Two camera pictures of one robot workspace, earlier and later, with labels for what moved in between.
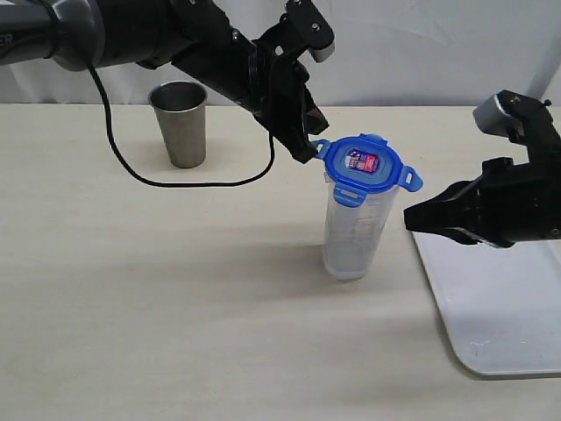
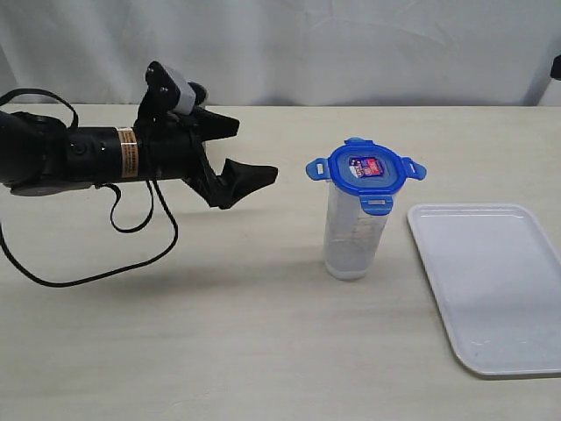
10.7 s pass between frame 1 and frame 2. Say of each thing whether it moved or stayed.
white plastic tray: stayed
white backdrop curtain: stayed
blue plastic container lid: moved
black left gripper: moved
